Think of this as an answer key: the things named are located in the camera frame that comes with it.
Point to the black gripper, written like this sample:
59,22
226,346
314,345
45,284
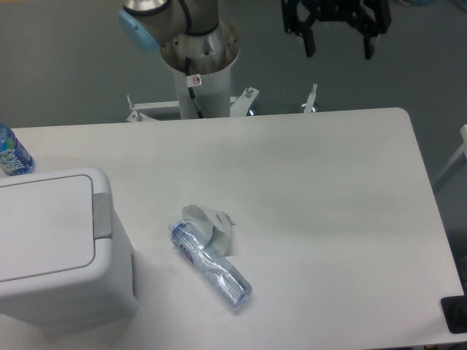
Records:
369,18

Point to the white trash can lid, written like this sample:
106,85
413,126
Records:
46,226

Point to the white trash can body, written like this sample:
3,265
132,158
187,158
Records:
100,292

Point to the crumpled white paper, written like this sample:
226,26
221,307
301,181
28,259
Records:
215,226

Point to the crushed clear plastic bottle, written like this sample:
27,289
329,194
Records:
210,263

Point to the grey lid push button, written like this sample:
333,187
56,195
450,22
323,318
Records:
102,215

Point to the black device at table edge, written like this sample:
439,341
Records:
454,309

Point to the blue labelled water bottle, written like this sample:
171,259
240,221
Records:
15,159

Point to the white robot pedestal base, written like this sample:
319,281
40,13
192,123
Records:
201,67

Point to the white furniture frame right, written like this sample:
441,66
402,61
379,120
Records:
456,161

